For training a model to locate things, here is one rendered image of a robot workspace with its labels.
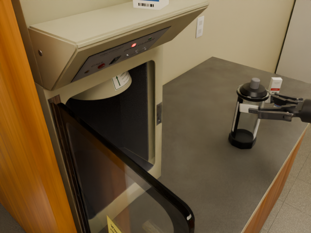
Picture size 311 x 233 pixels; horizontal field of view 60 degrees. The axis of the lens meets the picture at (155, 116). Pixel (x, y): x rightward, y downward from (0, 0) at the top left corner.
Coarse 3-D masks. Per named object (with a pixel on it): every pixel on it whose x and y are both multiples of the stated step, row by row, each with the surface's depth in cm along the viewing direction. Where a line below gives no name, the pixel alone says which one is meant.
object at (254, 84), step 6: (252, 78) 92; (246, 84) 94; (252, 84) 91; (258, 84) 91; (240, 90) 93; (246, 90) 91; (252, 90) 91; (258, 90) 91; (264, 90) 91; (252, 96) 90; (258, 96) 89
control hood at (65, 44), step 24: (192, 0) 52; (48, 24) 39; (72, 24) 39; (96, 24) 39; (120, 24) 39; (144, 24) 41; (168, 24) 48; (48, 48) 37; (72, 48) 33; (96, 48) 36; (48, 72) 40; (72, 72) 40; (96, 72) 48
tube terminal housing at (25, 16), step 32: (32, 0) 38; (64, 0) 42; (96, 0) 46; (128, 0) 52; (32, 64) 43; (128, 64) 58; (160, 64) 67; (64, 96) 48; (160, 96) 73; (160, 128) 79; (160, 160) 87
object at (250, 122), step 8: (248, 96) 90; (264, 96) 90; (256, 104) 91; (240, 120) 97; (248, 120) 95; (256, 120) 95; (240, 128) 98; (248, 128) 97; (256, 128) 98; (240, 136) 100; (248, 136) 99
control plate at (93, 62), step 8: (160, 32) 49; (136, 40) 44; (144, 40) 47; (152, 40) 51; (112, 48) 40; (120, 48) 43; (128, 48) 46; (136, 48) 49; (96, 56) 39; (104, 56) 42; (112, 56) 45; (88, 64) 41; (96, 64) 43; (112, 64) 50; (80, 72) 42; (88, 72) 45; (72, 80) 44
